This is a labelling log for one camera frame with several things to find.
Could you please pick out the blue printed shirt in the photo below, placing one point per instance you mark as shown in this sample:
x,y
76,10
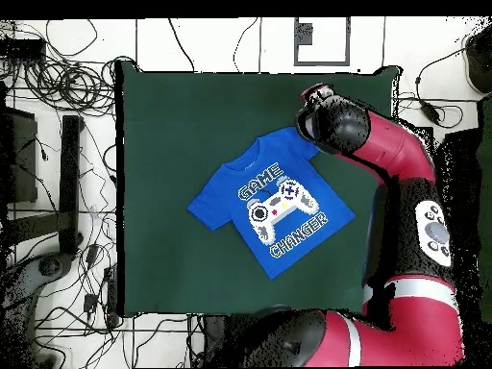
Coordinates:
x,y
238,200

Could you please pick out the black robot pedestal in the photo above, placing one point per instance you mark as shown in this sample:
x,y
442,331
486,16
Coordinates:
x,y
215,334

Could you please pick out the grey square floor frame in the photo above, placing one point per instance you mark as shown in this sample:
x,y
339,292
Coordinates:
x,y
322,62

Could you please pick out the dark round object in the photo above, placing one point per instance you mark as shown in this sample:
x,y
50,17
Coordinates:
x,y
480,61

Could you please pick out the dark box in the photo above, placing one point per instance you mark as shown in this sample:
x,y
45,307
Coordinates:
x,y
461,169
21,161

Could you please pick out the black flat box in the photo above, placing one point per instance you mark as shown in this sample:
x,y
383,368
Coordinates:
x,y
21,49

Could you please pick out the black power adapter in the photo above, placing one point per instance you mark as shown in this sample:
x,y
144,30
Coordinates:
x,y
429,111

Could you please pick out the small black adapter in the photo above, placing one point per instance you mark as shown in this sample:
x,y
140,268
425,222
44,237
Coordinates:
x,y
90,303

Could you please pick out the dark green table cloth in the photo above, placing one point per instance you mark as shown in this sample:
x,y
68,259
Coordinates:
x,y
173,115

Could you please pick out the grey chair base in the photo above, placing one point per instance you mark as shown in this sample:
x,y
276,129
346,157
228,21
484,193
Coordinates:
x,y
50,266

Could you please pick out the black frame leg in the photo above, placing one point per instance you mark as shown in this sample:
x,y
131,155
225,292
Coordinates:
x,y
70,173

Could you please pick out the black power strip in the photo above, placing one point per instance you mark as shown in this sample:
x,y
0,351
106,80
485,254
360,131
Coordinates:
x,y
111,292

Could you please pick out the dark grey square tag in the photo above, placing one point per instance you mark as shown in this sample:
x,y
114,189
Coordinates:
x,y
305,34

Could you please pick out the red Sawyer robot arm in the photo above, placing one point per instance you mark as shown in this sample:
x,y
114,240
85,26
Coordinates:
x,y
403,153

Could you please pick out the green hanging cloth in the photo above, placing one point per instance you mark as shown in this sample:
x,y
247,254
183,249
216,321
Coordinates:
x,y
486,192

